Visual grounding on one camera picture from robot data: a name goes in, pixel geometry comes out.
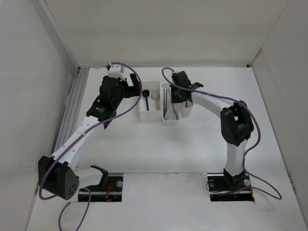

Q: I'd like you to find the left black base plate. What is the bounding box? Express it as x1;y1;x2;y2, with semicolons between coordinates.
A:
77;173;124;202

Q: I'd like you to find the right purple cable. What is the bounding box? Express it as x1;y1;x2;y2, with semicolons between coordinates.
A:
161;67;282;200

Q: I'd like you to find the beige plastic spoon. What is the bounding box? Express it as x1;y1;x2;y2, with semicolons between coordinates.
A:
151;92;160;110

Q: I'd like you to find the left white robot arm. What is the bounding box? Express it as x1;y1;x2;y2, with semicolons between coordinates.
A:
38;73;142;200

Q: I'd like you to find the purple cable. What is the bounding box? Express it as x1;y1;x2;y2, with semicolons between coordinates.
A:
161;67;282;200
38;62;143;229

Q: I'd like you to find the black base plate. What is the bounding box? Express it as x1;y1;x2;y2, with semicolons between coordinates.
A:
77;173;124;202
206;173;255;202

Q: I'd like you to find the aluminium rail frame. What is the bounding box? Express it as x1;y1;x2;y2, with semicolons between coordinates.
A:
51;67;90;152

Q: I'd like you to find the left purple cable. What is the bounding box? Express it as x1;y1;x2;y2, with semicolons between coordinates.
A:
38;62;143;229

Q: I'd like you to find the white paper cup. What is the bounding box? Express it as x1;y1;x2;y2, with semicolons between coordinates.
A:
180;101;194;118

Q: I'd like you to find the white perforated tray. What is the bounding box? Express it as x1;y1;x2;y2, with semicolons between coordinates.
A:
160;83;180;125

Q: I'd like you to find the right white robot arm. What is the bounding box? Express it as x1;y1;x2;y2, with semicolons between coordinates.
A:
171;71;254;193

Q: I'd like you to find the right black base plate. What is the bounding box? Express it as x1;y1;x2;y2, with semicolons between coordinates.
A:
206;173;255;202

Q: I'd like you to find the white square box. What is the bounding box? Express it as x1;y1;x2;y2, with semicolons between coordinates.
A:
138;81;161;121

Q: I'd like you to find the light wooden chopstick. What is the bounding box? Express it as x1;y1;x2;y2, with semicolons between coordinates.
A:
162;88;165;120

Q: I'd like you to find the black plastic spoon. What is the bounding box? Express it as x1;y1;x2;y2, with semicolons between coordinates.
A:
142;90;150;111

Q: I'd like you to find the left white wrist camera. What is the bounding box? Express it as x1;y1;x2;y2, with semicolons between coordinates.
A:
106;64;125;80

